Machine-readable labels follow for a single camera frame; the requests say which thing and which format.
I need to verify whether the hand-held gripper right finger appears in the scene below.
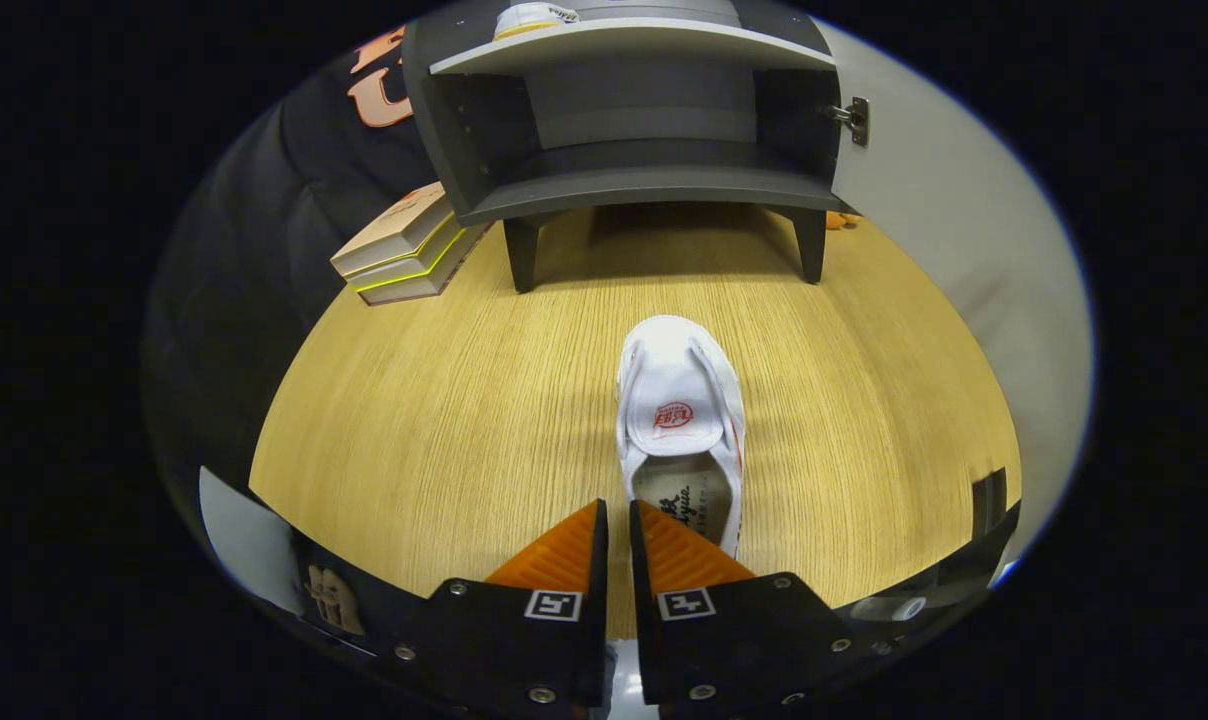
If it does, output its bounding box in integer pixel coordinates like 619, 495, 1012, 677
629, 499, 855, 706

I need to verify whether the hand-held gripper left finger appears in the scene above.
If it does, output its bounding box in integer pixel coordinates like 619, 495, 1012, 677
404, 499, 610, 716

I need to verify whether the white canvas shoe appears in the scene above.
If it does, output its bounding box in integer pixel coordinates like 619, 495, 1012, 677
615, 315, 746, 561
492, 2, 580, 41

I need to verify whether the dark grey shoe cabinet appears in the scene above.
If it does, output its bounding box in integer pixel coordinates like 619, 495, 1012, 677
401, 0, 845, 294

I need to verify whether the metal door hinge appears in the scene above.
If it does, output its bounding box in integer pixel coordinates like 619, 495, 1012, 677
829, 97, 871, 148

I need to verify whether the yellow-edged book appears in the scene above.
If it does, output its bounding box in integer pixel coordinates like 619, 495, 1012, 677
349, 222, 492, 306

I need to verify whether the beige cover book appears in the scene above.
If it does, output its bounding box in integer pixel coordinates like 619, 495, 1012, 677
330, 181, 455, 279

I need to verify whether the black backdrop cloth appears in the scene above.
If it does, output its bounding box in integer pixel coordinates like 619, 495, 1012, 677
144, 25, 435, 481

